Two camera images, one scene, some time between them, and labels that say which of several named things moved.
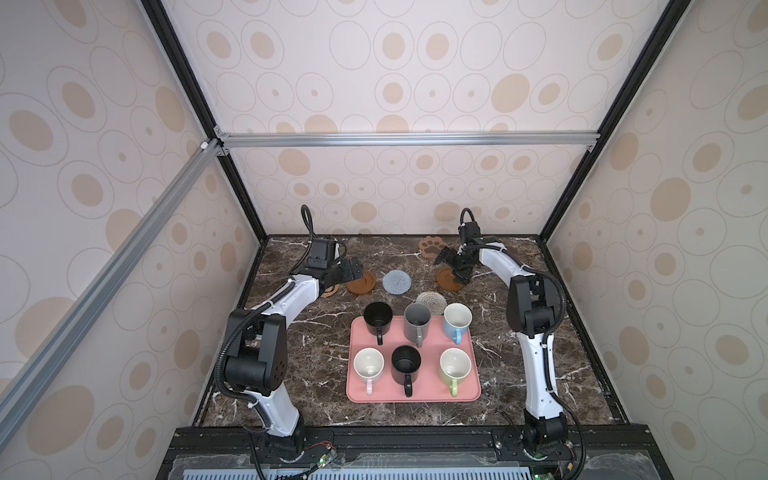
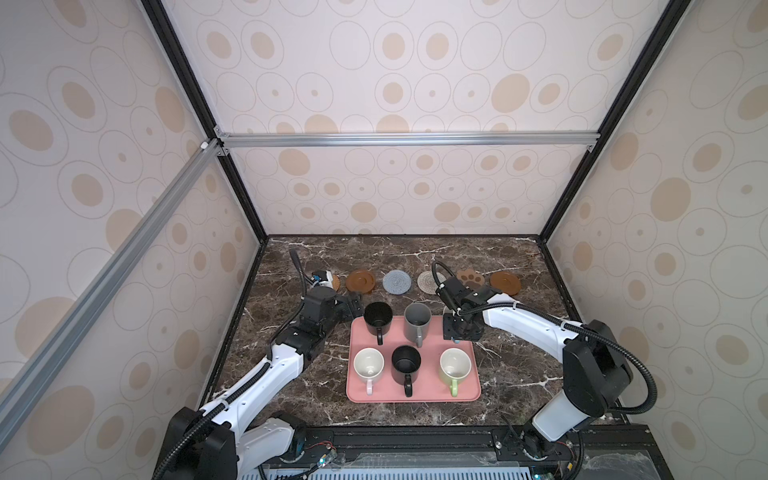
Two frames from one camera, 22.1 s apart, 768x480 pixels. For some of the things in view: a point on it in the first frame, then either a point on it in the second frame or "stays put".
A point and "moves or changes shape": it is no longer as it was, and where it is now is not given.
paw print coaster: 430,247 -> 470,278
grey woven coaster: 397,282 stays put
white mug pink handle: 368,365 stays put
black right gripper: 463,276 -> 472,337
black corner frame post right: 674,11 stays put
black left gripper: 347,274 -> 357,304
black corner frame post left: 168,35 stays put
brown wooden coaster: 362,286 stays put
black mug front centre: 405,364 stays put
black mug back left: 378,317 stays put
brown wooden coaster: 446,279 moves or changes shape
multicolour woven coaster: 435,301 -> 427,283
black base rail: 231,452 stays put
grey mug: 416,322 stays put
